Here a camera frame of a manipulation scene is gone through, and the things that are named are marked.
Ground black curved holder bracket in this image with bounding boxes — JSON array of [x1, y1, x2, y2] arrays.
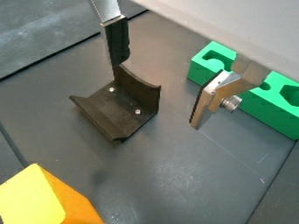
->
[[69, 65, 161, 141]]

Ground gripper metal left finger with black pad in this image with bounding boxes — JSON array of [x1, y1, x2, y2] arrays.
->
[[88, 0, 129, 67]]

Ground green shape sorting board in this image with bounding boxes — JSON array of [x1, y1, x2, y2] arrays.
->
[[187, 41, 299, 140]]

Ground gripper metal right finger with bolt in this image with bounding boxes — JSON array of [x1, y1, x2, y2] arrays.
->
[[189, 54, 271, 130]]

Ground orange rectangular block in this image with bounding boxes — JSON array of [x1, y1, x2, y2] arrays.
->
[[0, 164, 105, 224]]

